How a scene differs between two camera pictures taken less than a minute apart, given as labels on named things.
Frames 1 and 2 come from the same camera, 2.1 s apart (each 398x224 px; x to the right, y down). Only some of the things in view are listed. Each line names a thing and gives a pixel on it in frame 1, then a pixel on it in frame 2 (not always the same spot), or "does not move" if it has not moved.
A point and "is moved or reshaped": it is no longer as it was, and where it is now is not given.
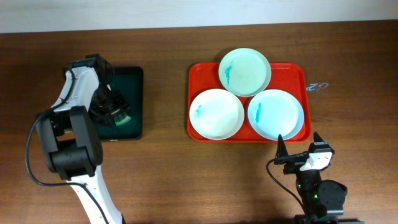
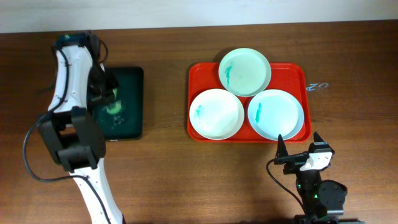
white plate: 216,114 does not move
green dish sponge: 119,122 is moved or reshaped
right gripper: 294,157 does not move
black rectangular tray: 129,81 does not move
